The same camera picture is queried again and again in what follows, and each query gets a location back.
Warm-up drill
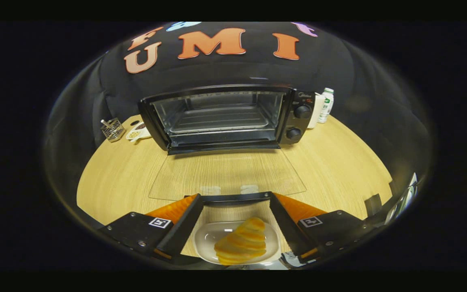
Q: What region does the wire mesh holder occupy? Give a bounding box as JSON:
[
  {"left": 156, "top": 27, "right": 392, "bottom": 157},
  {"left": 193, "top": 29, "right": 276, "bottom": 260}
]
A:
[{"left": 100, "top": 118, "right": 126, "bottom": 143}]

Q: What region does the black toaster oven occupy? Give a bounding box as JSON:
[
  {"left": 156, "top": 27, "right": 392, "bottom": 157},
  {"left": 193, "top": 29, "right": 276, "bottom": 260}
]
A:
[{"left": 137, "top": 84, "right": 316, "bottom": 205}]

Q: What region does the white bottle green label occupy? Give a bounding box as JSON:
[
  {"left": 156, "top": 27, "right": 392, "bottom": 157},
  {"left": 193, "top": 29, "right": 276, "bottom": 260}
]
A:
[{"left": 318, "top": 88, "right": 335, "bottom": 124}]

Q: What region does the white divided snack dish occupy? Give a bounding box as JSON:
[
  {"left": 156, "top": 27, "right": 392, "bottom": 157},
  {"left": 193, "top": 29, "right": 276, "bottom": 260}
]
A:
[{"left": 126, "top": 122, "right": 152, "bottom": 144}]

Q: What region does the white oval plate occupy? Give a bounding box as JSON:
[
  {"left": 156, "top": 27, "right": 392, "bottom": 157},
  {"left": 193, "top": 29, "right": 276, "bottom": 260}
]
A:
[{"left": 193, "top": 221, "right": 282, "bottom": 266}]

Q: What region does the white board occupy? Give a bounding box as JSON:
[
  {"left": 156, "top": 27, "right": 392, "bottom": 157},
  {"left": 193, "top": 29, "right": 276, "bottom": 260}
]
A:
[{"left": 386, "top": 172, "right": 419, "bottom": 224}]

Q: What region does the white pop-up toaster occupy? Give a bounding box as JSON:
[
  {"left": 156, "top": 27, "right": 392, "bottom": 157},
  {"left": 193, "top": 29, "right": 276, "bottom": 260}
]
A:
[{"left": 307, "top": 92, "right": 326, "bottom": 130}]

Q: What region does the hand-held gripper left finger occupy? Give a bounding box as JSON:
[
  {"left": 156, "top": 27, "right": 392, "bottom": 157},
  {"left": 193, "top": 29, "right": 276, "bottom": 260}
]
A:
[{"left": 98, "top": 193, "right": 205, "bottom": 260}]

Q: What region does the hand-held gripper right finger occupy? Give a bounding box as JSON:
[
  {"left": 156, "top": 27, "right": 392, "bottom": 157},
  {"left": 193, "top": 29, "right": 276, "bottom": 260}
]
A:
[{"left": 269, "top": 192, "right": 381, "bottom": 262}]

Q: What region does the golden croissant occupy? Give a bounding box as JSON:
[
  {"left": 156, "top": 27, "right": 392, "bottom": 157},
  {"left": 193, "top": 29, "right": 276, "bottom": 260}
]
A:
[{"left": 214, "top": 217, "right": 268, "bottom": 266}]

